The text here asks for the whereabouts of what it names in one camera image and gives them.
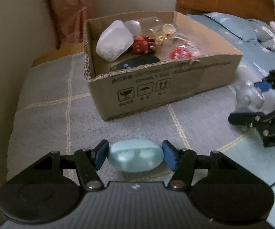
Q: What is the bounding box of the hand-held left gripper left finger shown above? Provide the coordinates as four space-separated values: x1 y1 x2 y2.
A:
31 139 109 192

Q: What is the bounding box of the clear plastic cup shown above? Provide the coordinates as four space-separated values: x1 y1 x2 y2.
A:
166 32 201 60

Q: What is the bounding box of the light blue pillow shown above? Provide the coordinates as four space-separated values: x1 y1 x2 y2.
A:
185 12 275 53

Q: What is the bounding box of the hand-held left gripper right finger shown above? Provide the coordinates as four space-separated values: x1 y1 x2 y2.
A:
161 140 246 192

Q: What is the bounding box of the light blue printed quilt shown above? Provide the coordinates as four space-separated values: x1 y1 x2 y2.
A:
199 40 275 229

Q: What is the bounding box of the white translucent plastic container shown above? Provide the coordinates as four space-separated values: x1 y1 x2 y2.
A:
96 20 133 62

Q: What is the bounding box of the light blue oval case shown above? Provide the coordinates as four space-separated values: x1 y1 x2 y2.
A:
107 139 165 173

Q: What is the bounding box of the wooden bedside cabinet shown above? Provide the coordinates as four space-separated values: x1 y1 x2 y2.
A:
31 43 85 67

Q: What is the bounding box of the grey toy figure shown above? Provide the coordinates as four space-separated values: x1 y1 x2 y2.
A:
233 81 268 114

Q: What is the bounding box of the grey plush toy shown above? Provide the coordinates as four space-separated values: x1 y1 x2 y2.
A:
255 26 275 50

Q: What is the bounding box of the cardboard box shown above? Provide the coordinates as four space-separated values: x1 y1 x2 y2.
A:
83 11 244 121

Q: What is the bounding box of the black flat oval object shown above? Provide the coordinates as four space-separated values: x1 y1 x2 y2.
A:
110 55 160 72

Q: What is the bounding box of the red wooden toy train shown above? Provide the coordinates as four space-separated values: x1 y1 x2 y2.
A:
131 36 156 55

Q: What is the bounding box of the grey checked bed sheet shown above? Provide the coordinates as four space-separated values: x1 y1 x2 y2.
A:
6 52 259 189

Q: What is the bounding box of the pink curtain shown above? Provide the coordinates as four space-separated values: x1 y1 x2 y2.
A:
44 0 96 50

